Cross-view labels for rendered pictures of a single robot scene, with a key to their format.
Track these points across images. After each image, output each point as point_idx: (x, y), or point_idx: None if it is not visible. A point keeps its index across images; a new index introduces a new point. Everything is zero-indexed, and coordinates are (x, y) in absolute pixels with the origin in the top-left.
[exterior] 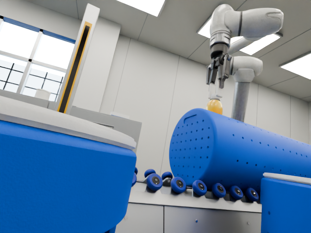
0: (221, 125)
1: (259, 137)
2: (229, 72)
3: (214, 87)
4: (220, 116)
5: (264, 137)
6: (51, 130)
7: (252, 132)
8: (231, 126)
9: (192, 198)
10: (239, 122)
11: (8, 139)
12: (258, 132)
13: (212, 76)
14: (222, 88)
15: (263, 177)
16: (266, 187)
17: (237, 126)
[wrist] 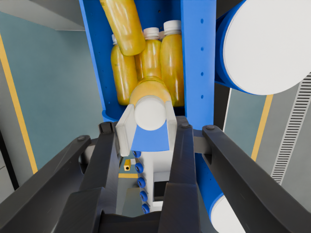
0: (212, 118)
1: (214, 30)
2: (232, 140)
3: (128, 129)
4: (201, 114)
5: (214, 11)
6: None
7: (212, 47)
8: (212, 100)
9: None
10: (201, 66)
11: None
12: (211, 22)
13: (117, 181)
14: (177, 116)
15: (231, 80)
16: (238, 89)
17: (211, 86)
